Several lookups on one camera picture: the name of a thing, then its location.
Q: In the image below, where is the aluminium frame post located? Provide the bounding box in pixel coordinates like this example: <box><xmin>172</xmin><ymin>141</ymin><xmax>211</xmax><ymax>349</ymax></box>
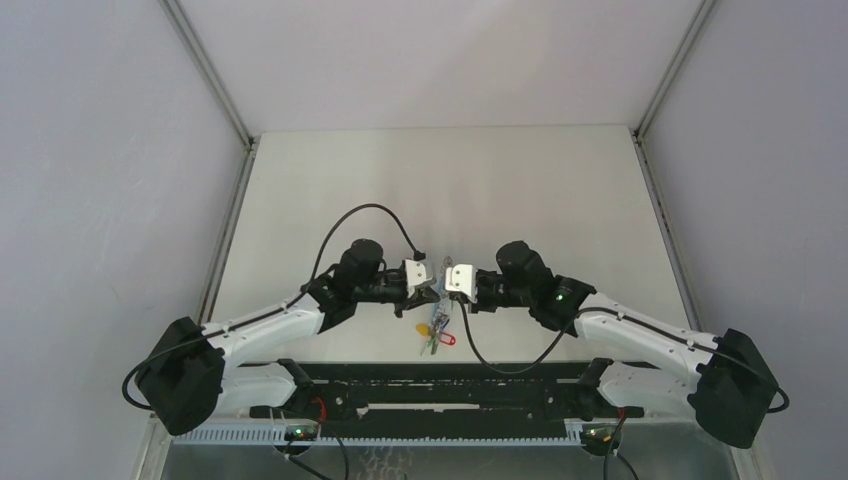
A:
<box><xmin>632</xmin><ymin>0</ymin><xmax>720</xmax><ymax>143</ymax></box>
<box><xmin>158</xmin><ymin>0</ymin><xmax>256</xmax><ymax>150</ymax></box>

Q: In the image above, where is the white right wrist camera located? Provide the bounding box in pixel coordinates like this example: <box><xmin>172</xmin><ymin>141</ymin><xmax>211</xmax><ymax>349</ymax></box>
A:
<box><xmin>444</xmin><ymin>264</ymin><xmax>477</xmax><ymax>303</ymax></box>

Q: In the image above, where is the yellow tagged key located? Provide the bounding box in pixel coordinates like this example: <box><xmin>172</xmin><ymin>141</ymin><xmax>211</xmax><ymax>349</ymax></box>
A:
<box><xmin>415</xmin><ymin>323</ymin><xmax>431</xmax><ymax>337</ymax></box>

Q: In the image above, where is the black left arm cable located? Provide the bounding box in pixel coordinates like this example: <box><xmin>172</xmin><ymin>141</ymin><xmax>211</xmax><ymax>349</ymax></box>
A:
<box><xmin>121</xmin><ymin>203</ymin><xmax>425</xmax><ymax>412</ymax></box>

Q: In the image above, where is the red tagged key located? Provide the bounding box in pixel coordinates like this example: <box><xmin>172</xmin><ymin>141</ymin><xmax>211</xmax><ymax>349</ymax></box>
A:
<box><xmin>429</xmin><ymin>315</ymin><xmax>456</xmax><ymax>356</ymax></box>

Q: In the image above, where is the white slotted cable duct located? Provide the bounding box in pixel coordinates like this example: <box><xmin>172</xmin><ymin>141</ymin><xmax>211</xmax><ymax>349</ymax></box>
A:
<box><xmin>173</xmin><ymin>423</ymin><xmax>584</xmax><ymax>447</ymax></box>

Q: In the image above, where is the round key organizer with rings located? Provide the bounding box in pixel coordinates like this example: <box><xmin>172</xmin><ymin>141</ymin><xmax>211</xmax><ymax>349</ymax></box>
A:
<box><xmin>433</xmin><ymin>255</ymin><xmax>454</xmax><ymax>316</ymax></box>

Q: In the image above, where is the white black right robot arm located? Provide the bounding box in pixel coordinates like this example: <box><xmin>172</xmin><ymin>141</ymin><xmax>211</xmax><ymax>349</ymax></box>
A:
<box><xmin>446</xmin><ymin>241</ymin><xmax>789</xmax><ymax>449</ymax></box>

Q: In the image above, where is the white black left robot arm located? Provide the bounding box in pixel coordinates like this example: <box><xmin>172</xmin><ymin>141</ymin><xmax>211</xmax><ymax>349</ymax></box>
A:
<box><xmin>129</xmin><ymin>239</ymin><xmax>439</xmax><ymax>436</ymax></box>

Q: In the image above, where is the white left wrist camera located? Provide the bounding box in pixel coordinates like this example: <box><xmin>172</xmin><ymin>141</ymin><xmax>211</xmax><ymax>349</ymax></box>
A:
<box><xmin>404</xmin><ymin>259</ymin><xmax>435</xmax><ymax>292</ymax></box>

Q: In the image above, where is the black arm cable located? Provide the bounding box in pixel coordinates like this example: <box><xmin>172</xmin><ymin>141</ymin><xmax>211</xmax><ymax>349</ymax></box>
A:
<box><xmin>121</xmin><ymin>203</ymin><xmax>425</xmax><ymax>412</ymax></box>
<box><xmin>458</xmin><ymin>298</ymin><xmax>791</xmax><ymax>480</ymax></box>

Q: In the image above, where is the left aluminium frame post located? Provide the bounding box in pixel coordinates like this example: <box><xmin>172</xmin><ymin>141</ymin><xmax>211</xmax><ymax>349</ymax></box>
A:
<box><xmin>158</xmin><ymin>0</ymin><xmax>256</xmax><ymax>150</ymax></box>

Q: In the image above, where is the right aluminium frame post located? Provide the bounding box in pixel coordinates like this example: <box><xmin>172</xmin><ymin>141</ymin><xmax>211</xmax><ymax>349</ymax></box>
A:
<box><xmin>632</xmin><ymin>0</ymin><xmax>720</xmax><ymax>143</ymax></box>

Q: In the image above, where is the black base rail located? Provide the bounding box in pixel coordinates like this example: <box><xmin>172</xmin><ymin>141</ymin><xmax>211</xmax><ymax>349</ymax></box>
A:
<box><xmin>249</xmin><ymin>361</ymin><xmax>645</xmax><ymax>435</ymax></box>

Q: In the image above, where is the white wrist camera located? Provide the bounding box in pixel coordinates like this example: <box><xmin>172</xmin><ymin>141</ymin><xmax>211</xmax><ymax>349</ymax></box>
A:
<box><xmin>444</xmin><ymin>264</ymin><xmax>477</xmax><ymax>303</ymax></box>
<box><xmin>404</xmin><ymin>259</ymin><xmax>435</xmax><ymax>292</ymax></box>

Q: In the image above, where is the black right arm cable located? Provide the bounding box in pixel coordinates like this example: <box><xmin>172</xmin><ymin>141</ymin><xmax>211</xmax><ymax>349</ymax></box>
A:
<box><xmin>458</xmin><ymin>298</ymin><xmax>791</xmax><ymax>480</ymax></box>

